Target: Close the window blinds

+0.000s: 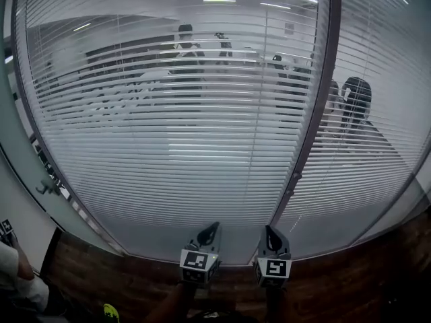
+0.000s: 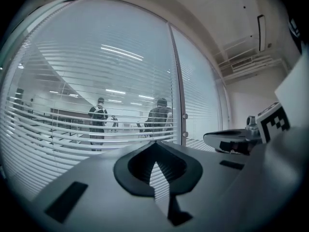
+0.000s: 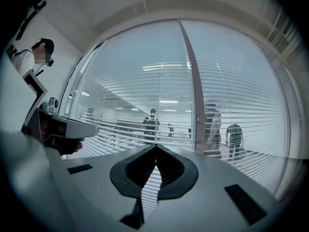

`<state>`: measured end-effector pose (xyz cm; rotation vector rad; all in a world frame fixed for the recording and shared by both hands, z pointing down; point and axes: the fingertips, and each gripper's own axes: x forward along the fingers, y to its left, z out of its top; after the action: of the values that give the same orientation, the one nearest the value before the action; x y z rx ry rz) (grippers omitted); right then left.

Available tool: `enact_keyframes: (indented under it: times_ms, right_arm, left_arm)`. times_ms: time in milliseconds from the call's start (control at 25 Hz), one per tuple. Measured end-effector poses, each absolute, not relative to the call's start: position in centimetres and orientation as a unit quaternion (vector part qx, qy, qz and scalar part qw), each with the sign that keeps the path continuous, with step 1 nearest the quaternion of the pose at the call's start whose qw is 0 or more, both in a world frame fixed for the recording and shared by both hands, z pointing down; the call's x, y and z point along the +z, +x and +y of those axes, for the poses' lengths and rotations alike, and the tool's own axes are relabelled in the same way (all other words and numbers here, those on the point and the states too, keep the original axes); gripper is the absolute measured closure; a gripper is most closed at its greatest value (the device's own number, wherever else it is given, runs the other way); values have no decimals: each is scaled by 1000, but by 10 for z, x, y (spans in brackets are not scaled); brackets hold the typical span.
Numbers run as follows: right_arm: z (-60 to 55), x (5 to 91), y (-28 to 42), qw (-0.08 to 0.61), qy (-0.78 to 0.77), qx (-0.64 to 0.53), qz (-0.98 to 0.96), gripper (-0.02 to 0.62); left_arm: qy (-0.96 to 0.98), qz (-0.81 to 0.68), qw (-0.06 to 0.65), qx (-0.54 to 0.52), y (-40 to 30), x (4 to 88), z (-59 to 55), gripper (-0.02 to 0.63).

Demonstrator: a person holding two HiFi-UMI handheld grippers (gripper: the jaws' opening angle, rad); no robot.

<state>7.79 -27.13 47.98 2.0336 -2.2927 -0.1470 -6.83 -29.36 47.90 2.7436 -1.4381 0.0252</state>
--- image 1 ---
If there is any grey metal window mullion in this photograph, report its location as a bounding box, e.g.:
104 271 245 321
248 0 343 265

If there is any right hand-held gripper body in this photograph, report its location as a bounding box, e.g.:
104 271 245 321
253 249 292 288

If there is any person's left forearm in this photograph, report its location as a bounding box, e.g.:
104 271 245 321
147 283 203 323

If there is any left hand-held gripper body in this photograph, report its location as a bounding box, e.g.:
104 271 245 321
179 246 222 287

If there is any frosted glass door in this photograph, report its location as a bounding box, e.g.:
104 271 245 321
0 35 122 255

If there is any person's right forearm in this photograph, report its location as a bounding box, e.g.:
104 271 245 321
265 286 290 323

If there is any metal door handle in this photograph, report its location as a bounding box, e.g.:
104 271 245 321
36 179 62 196

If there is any grey window frame post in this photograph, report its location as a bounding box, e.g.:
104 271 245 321
9 0 129 257

